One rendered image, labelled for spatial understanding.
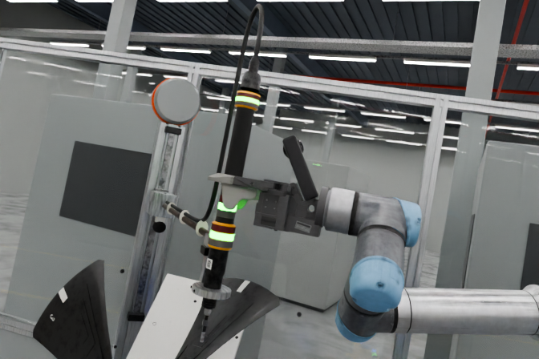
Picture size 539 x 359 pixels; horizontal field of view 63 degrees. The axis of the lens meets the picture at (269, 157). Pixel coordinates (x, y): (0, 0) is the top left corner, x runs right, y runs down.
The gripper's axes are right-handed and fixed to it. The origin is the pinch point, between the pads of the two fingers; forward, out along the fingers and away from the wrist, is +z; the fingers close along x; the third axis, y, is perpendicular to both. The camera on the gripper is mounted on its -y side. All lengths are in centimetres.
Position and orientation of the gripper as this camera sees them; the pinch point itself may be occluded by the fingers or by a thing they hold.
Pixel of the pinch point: (219, 175)
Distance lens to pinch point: 81.3
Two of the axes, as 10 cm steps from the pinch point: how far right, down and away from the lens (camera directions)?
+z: -9.6, -1.6, 2.1
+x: 1.9, 1.0, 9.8
